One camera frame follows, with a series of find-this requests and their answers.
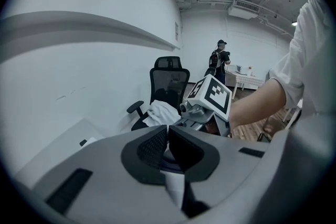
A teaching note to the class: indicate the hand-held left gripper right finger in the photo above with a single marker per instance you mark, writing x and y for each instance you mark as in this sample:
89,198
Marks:
190,154

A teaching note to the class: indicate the white ceiling air conditioner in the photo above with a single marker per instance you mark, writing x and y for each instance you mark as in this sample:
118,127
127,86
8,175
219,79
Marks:
244,10

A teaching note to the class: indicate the small black and white device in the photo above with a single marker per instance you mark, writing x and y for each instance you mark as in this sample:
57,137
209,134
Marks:
85,141

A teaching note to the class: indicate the table with white tablecloth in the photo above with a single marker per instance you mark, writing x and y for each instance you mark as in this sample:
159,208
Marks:
245,79

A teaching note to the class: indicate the black mesh office chair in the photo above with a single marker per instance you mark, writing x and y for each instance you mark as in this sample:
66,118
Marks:
168,81

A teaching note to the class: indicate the person's white shirt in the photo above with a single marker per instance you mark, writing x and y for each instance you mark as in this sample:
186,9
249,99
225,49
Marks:
309,60

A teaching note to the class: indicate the person's right forearm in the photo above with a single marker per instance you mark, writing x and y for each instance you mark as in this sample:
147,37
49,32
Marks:
257,105

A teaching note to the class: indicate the white cloth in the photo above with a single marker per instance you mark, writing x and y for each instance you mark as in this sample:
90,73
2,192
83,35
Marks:
161,112

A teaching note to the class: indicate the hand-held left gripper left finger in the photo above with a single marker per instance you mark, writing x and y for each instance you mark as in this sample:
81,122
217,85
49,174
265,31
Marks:
151,150

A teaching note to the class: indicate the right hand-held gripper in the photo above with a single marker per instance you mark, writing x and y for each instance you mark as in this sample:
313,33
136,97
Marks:
215,95

